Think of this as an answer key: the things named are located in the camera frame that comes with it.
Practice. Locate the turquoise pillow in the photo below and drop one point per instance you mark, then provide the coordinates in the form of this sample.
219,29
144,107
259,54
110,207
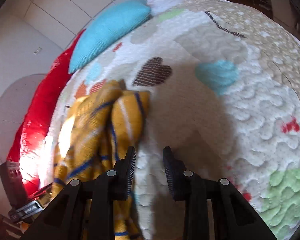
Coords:
110,26

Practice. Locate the white glossy wardrobe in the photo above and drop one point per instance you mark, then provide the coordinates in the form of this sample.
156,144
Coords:
58,20

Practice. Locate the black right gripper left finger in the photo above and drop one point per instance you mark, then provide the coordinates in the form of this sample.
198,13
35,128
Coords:
84,210

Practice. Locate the white headboard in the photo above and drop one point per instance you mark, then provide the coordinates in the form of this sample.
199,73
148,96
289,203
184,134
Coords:
14,104

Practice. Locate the patchwork quilted bedspread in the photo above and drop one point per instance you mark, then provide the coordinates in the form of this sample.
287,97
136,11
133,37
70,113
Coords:
224,87

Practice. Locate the wall power socket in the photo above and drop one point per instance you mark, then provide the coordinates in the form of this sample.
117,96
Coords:
37,51

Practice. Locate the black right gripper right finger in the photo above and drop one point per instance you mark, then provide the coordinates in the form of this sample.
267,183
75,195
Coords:
213,209

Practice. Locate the red long bolster pillow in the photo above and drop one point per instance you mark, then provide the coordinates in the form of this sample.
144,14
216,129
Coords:
32,132

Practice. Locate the yellow striped knit sweater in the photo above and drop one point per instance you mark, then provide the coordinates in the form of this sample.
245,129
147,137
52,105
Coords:
97,133

